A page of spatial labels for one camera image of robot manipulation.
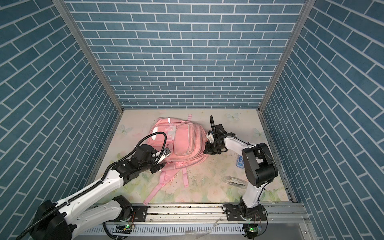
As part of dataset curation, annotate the pink student backpack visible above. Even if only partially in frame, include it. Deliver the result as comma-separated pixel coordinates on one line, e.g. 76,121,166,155
143,115,208,205

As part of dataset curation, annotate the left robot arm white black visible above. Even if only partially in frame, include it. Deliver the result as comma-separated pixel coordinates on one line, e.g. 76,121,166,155
17,141,171,240

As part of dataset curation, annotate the blue geometry set case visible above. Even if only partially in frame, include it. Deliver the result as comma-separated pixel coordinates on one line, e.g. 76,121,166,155
236,156,244,169

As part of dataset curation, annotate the clear plastic pencil case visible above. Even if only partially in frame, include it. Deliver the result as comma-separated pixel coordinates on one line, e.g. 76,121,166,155
223,176,248,189

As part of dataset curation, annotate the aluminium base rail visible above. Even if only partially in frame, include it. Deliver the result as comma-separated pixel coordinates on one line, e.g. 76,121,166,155
53,202,317,240

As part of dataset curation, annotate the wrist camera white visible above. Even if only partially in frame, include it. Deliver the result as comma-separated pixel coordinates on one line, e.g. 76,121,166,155
158,148,171,162
206,131,215,144

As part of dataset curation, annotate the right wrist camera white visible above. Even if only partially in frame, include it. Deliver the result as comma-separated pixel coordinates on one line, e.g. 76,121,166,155
206,131,215,144

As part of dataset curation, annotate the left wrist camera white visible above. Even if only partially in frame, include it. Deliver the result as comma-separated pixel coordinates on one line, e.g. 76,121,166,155
158,148,171,162

